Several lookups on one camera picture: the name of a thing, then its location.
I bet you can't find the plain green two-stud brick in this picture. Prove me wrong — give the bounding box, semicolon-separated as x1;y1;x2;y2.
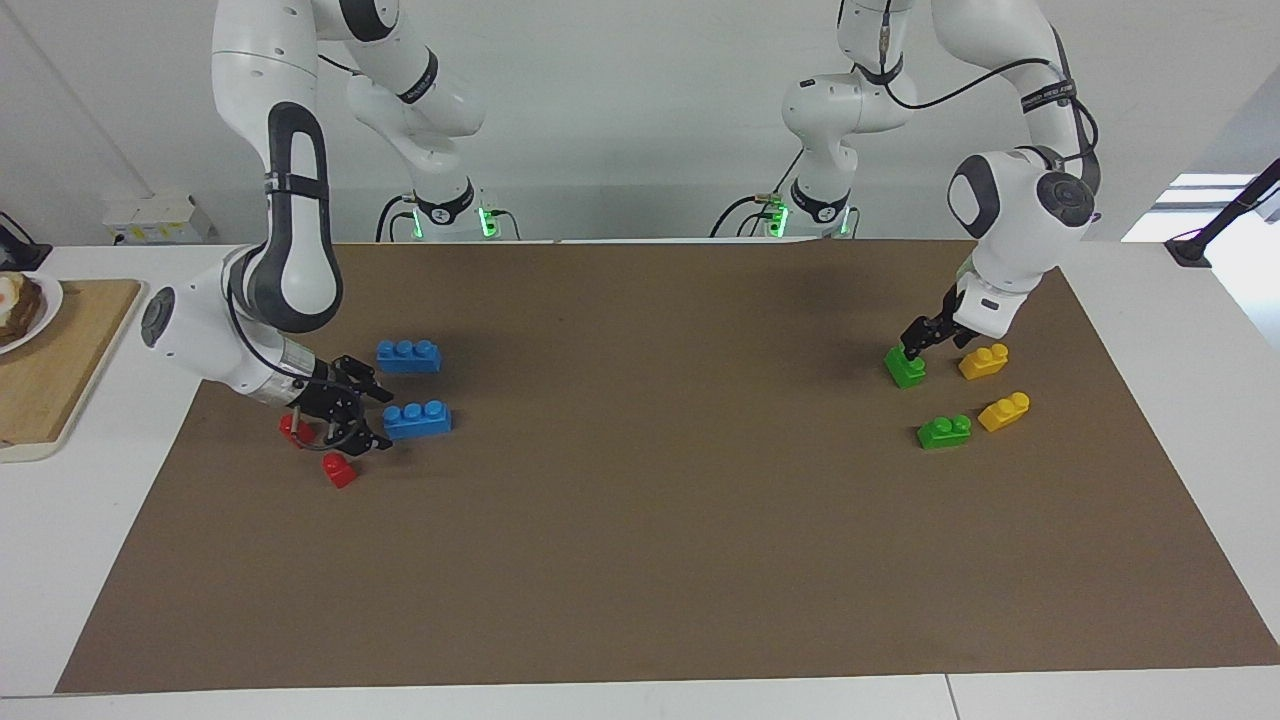
884;345;928;390

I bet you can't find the blue three-stud brick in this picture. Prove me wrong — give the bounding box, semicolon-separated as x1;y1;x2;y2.
376;339;443;375
383;399;454;442

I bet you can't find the yellow two-stud brick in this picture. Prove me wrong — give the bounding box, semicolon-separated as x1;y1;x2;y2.
978;391;1032;433
958;343;1010;382

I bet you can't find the green brick with white studs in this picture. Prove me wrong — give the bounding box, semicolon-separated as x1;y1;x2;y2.
917;413;973;451

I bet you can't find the white socket box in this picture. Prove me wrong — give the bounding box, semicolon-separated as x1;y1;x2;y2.
102;191;217;245

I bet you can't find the wooden cutting board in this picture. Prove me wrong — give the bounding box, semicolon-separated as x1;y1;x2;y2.
0;279;145;464

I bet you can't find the brown paper table mat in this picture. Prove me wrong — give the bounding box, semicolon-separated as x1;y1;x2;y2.
55;238;1280;694

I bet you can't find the white plate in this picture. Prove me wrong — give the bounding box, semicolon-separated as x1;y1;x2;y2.
0;271;65;355

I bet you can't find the toast with egg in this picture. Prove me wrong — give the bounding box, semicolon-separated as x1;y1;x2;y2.
0;274;44;343

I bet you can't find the black stand foot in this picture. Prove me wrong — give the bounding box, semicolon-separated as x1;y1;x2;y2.
0;211;54;272

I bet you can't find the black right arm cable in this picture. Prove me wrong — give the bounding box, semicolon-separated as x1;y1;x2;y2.
225;50;373;453

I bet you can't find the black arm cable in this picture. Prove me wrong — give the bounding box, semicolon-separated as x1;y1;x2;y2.
225;50;373;453
878;0;1101;201

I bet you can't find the black base cable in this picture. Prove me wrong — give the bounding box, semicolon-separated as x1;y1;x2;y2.
375;194;417;244
709;192;787;240

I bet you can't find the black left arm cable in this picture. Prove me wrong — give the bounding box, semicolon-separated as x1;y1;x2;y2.
878;0;1101;201

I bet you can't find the black camera stand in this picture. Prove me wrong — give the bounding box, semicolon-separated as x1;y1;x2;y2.
1164;157;1280;269

